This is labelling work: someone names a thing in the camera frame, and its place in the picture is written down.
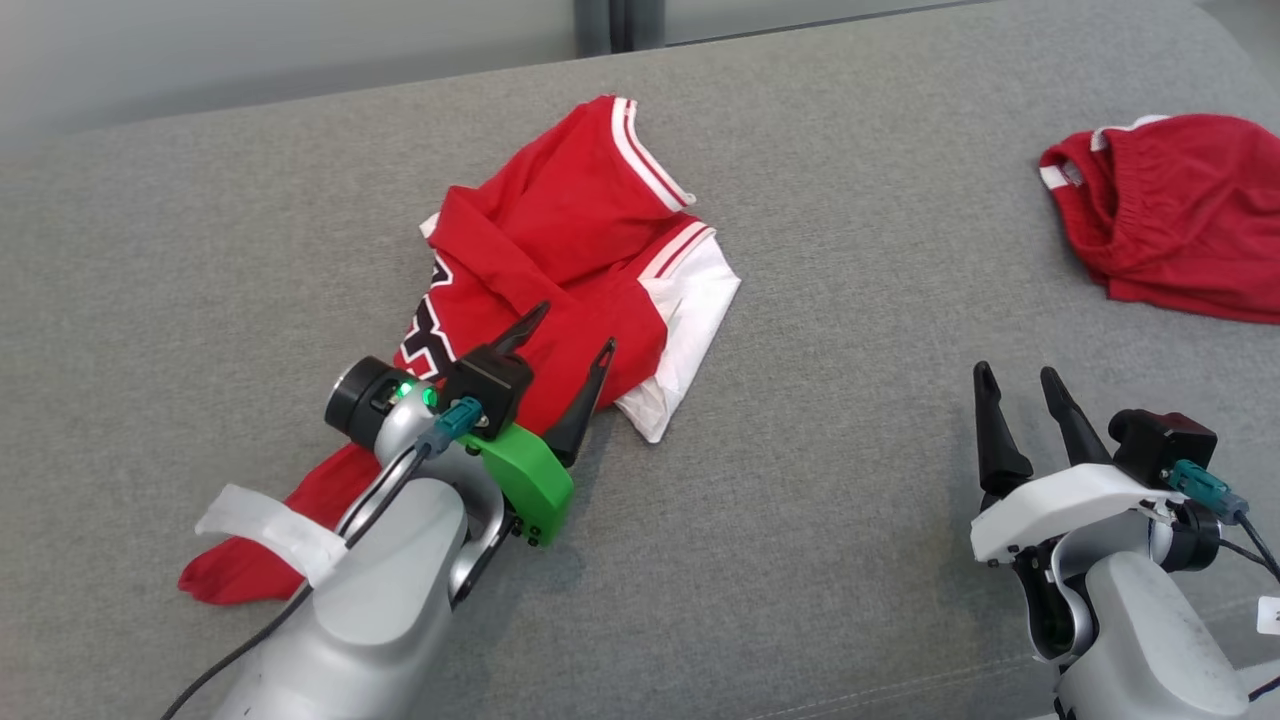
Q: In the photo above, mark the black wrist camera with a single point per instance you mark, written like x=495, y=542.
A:
x=1165, y=445
x=490, y=385

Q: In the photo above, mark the red and white jersey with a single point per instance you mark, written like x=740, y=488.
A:
x=570, y=220

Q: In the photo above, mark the grey partition post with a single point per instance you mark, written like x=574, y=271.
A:
x=620, y=25

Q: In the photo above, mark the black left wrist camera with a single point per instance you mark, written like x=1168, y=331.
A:
x=490, y=385

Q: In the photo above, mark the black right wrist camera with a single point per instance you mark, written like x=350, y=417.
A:
x=1165, y=445

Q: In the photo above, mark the white label tag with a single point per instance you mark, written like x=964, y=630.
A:
x=1270, y=616

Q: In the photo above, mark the red shorts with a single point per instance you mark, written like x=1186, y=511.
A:
x=1180, y=220

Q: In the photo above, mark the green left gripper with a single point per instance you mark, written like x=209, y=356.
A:
x=530, y=485

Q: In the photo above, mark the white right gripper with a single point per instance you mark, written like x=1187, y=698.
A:
x=1060, y=510

